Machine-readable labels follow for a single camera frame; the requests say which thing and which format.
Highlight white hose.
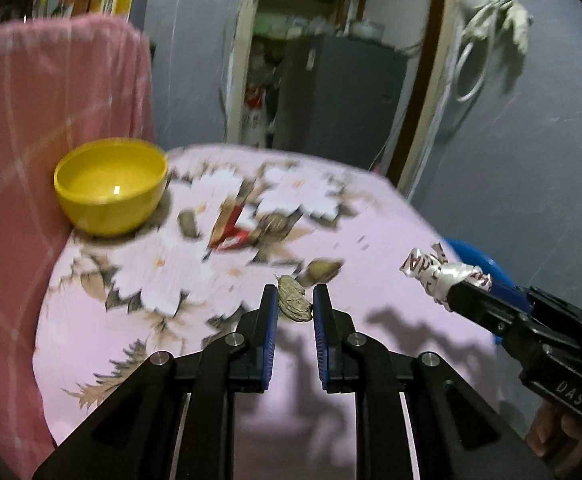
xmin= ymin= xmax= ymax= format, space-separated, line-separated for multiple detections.
xmin=454 ymin=2 xmax=502 ymax=103

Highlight pink checked cloth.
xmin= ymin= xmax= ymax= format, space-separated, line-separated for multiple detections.
xmin=0 ymin=14 xmax=156 ymax=453

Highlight cream rubber gloves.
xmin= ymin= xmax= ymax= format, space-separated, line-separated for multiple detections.
xmin=486 ymin=0 xmax=533 ymax=56

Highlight brown walnut shell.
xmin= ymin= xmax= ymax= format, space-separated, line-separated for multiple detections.
xmin=256 ymin=212 xmax=292 ymax=241
xmin=296 ymin=258 xmax=344 ymax=286

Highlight grey-green wrapper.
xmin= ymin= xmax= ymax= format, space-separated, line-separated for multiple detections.
xmin=276 ymin=274 xmax=314 ymax=323

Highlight white wrapper red print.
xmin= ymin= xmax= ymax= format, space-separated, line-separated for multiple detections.
xmin=400 ymin=244 xmax=494 ymax=306

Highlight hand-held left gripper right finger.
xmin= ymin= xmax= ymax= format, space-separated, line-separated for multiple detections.
xmin=312 ymin=284 xmax=554 ymax=480

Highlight grey refrigerator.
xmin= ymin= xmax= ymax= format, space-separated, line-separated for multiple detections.
xmin=271 ymin=34 xmax=424 ymax=171

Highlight blue plastic bucket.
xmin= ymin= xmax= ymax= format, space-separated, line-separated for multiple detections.
xmin=441 ymin=237 xmax=519 ymax=348

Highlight wooden door frame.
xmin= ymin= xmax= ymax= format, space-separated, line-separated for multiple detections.
xmin=223 ymin=0 xmax=464 ymax=196

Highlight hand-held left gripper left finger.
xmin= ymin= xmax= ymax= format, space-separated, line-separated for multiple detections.
xmin=31 ymin=284 xmax=279 ymax=480

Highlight yellow bowl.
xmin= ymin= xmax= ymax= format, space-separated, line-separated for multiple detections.
xmin=53 ymin=138 xmax=169 ymax=237

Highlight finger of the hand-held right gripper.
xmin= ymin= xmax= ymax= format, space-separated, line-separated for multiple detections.
xmin=446 ymin=280 xmax=537 ymax=343
xmin=486 ymin=280 xmax=532 ymax=311

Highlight cooking oil jug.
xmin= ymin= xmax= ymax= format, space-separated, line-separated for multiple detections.
xmin=91 ymin=0 xmax=139 ymax=21

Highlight red plastic bag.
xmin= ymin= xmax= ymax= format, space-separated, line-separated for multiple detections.
xmin=243 ymin=85 xmax=272 ymax=133

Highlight person's right hand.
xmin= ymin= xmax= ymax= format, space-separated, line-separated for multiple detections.
xmin=527 ymin=402 xmax=582 ymax=458

